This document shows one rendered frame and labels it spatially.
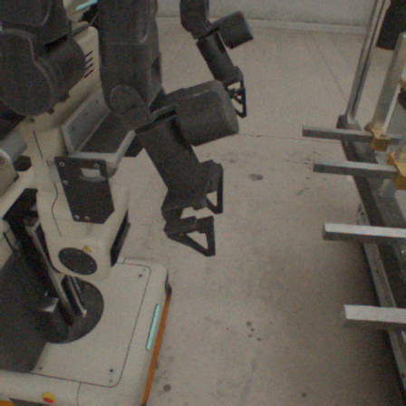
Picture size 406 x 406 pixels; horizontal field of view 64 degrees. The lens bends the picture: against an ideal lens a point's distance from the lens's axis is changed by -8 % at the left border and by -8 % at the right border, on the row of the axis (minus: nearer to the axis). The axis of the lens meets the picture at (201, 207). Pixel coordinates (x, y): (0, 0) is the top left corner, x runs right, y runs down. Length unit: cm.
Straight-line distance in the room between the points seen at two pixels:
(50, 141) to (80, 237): 24
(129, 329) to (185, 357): 34
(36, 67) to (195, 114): 19
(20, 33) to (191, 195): 28
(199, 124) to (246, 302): 132
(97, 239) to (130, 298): 56
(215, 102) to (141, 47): 10
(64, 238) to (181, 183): 45
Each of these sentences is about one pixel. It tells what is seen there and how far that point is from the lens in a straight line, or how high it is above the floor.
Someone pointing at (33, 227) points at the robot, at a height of 79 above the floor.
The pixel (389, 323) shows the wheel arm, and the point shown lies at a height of 84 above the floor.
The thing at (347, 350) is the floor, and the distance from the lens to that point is 164.
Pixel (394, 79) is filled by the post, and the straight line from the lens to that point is 128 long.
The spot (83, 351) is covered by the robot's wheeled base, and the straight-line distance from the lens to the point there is 127.
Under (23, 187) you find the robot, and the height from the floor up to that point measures 81.
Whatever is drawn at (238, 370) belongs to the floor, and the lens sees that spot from 150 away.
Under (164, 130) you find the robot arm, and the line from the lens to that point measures 43.
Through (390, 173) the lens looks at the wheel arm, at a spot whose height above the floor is 83.
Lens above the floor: 138
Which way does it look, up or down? 41 degrees down
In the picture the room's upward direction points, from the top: straight up
